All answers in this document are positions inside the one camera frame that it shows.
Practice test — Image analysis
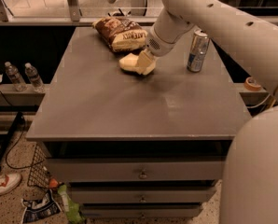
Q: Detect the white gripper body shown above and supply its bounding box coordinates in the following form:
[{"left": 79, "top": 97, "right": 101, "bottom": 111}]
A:
[{"left": 146, "top": 27, "right": 174, "bottom": 57}]

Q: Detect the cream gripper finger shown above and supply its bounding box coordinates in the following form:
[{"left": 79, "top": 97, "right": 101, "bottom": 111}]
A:
[{"left": 135, "top": 49, "right": 157, "bottom": 76}]

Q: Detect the yellow sponge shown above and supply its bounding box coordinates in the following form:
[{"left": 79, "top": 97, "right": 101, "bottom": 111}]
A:
[{"left": 118, "top": 52, "right": 158, "bottom": 77}]

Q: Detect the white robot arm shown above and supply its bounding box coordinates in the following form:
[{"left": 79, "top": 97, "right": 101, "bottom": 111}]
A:
[{"left": 137, "top": 0, "right": 278, "bottom": 224}]

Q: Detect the brown chip bag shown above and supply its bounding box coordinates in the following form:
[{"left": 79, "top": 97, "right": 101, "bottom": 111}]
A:
[{"left": 92, "top": 16, "right": 147, "bottom": 52}]

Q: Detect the dark snack bag on floor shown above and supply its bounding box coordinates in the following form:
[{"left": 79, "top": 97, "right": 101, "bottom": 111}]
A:
[{"left": 21, "top": 189, "right": 62, "bottom": 224}]

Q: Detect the silver blue energy drink can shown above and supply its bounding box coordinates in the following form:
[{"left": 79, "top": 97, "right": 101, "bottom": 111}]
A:
[{"left": 187, "top": 29, "right": 210, "bottom": 73}]

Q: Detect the grey drawer cabinet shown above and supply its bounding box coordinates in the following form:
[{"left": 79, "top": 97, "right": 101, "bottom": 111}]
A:
[{"left": 27, "top": 28, "right": 250, "bottom": 218}]

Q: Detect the roll of tape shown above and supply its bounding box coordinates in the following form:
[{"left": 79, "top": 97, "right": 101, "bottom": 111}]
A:
[{"left": 243, "top": 77, "right": 261, "bottom": 91}]

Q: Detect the right clear water bottle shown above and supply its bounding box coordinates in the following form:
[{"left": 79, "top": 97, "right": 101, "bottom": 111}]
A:
[{"left": 25, "top": 63, "right": 45, "bottom": 93}]

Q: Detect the clear water bottle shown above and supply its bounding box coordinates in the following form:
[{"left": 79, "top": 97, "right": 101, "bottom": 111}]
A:
[
  {"left": 5, "top": 62, "right": 27, "bottom": 91},
  {"left": 25, "top": 63, "right": 45, "bottom": 93}
]

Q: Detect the left clear water bottle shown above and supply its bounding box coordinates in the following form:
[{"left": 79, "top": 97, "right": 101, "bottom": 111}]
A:
[{"left": 5, "top": 62, "right": 27, "bottom": 91}]

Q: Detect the black metal leg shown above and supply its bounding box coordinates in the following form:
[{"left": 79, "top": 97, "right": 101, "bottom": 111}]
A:
[{"left": 0, "top": 112, "right": 22, "bottom": 172}]

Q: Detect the white orange sneaker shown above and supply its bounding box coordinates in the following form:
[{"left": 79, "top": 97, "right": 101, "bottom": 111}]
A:
[{"left": 0, "top": 173, "right": 21, "bottom": 196}]

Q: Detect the black wire basket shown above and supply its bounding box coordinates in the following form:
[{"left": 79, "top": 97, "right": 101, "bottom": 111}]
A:
[{"left": 27, "top": 145, "right": 50, "bottom": 189}]

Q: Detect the black cable on floor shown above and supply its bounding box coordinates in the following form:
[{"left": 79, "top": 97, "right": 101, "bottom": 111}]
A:
[{"left": 0, "top": 77, "right": 45, "bottom": 170}]

